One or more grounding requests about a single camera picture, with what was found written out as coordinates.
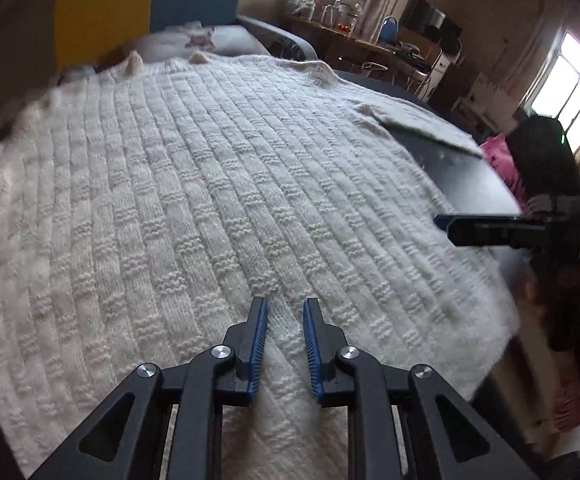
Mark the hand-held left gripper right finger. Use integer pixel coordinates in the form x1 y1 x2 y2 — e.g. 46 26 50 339
304 297 540 480

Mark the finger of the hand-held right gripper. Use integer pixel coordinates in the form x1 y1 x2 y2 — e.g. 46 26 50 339
434 213 525 248

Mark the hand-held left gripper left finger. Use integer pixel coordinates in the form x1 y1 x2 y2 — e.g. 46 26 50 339
30 297 268 480

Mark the cream knit sweater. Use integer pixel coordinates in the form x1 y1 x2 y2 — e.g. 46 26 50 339
0 52 520 480

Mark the pink quilt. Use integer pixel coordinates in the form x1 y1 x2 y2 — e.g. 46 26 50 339
480 135 528 203

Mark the white low shelf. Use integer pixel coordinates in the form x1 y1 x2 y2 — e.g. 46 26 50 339
452 71 523 131

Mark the white framed window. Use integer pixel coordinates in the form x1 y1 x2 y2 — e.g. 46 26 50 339
530 25 580 156

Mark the white stool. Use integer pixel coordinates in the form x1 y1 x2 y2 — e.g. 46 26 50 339
355 60 431 91

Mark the wooden cabinet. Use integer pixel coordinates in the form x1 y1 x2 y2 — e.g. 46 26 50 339
397 27 443 63

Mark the black appliance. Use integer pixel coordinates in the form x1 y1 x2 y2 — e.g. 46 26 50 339
435 17 464 56

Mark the blue basket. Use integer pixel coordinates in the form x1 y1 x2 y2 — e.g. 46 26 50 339
377 16 401 44

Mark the black television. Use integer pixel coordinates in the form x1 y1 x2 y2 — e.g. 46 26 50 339
401 0 445 31

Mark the clear container of oranges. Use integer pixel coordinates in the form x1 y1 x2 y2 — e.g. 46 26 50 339
322 2 363 35

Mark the grey deer print pillow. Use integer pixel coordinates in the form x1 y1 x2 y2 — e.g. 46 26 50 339
130 22 271 63

